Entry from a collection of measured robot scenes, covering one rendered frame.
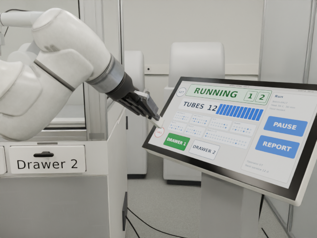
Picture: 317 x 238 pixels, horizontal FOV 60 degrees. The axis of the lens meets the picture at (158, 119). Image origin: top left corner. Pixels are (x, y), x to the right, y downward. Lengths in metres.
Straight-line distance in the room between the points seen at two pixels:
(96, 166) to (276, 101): 0.72
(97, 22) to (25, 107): 0.58
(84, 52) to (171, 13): 3.70
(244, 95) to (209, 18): 3.45
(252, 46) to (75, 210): 3.62
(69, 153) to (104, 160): 0.14
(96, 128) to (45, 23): 0.60
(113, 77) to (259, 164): 0.41
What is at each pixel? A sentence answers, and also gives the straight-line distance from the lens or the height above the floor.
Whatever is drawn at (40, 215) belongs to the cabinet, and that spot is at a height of 0.62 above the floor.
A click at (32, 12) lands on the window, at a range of 1.17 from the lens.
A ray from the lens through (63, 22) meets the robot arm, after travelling 0.59.
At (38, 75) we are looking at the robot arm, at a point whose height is 1.23.
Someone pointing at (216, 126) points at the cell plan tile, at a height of 1.06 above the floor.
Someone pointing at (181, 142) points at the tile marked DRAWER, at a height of 1.00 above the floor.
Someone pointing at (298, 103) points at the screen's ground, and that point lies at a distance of 0.80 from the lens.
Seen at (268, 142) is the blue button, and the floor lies 1.05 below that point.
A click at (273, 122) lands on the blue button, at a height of 1.10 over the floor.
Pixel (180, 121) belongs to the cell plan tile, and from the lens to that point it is 0.92.
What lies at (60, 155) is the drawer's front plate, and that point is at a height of 0.89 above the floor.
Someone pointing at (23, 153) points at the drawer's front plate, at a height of 0.90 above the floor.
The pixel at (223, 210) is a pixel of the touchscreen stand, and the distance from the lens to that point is 0.95.
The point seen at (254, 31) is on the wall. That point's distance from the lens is 4.38.
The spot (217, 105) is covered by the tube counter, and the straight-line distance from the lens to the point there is 0.88.
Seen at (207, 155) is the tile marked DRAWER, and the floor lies 0.99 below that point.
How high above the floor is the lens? 1.26
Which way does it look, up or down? 12 degrees down
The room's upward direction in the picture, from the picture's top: straight up
